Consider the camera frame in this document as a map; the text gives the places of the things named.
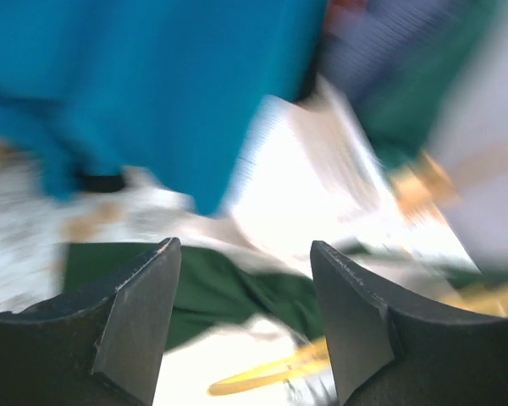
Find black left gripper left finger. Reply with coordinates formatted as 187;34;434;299
0;238;181;405

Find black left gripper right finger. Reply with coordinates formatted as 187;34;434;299
310;241;508;405

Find green and white t shirt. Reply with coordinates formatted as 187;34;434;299
63;240;508;406

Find yellow plastic hanger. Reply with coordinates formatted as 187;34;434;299
207;283;508;396

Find blue t shirt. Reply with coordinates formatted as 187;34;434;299
0;1;327;215

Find floral table cloth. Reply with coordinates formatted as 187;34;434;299
0;142;246;312

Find wooden clothes rack right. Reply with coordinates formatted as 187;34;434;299
389;138;508;222

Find white plastic basket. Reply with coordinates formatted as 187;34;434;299
225;81;473;268

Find teal green shorts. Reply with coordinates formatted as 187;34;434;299
351;1;504;172

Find blue checkered shorts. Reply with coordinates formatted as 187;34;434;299
321;1;450;105

